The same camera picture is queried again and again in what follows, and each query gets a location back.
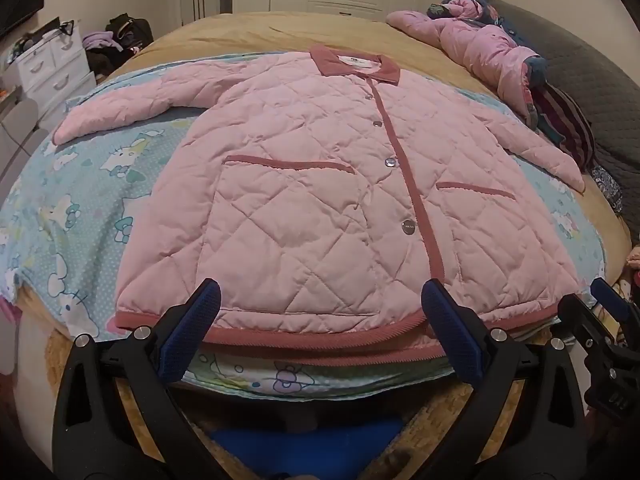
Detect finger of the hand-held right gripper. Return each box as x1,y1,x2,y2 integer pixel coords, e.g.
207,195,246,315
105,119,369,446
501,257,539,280
591,277,635,325
556,294,621,361

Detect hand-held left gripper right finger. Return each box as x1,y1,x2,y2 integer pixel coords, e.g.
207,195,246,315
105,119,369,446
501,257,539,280
421,279,586,480

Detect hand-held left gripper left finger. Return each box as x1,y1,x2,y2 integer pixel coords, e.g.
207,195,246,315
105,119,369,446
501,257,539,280
52,277,223,480

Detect pink quilted jacket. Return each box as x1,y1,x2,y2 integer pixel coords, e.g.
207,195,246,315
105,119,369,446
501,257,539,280
52,44,596,363

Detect dark clothes pile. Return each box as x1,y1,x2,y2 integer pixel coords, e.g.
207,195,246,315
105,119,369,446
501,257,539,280
85,47,126,80

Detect purple clothes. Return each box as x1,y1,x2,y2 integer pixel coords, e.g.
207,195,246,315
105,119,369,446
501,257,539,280
81,30,123,53

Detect dark floral cloth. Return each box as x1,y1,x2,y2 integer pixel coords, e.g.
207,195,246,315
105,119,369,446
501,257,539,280
590,165,626,216

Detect blue cartoon printed sheet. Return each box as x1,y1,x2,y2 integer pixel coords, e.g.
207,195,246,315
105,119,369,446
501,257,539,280
0,52,608,396

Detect striped pillow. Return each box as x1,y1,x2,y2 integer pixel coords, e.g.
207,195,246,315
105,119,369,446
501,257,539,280
532,82,598,171

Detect grey quilted headboard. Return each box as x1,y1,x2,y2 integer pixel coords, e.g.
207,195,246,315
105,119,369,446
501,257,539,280
482,0,640,181

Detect pink floral comforter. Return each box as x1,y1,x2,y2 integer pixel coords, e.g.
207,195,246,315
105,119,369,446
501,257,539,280
385,0,548,126

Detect white drawer chest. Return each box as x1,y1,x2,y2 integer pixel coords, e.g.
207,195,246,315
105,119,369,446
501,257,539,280
15,20,98,131

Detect black bag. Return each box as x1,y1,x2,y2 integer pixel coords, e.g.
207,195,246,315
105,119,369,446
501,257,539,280
105,14,153,53

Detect bed with tan bedspread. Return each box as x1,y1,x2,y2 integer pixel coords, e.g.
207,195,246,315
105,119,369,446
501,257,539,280
0,10,633,480

